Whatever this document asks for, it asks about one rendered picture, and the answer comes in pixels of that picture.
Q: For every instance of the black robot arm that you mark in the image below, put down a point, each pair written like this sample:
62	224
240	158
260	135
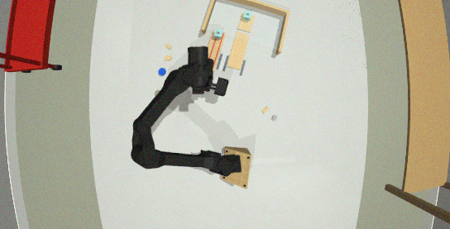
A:
143	145

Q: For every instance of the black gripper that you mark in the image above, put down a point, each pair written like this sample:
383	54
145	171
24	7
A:
221	86

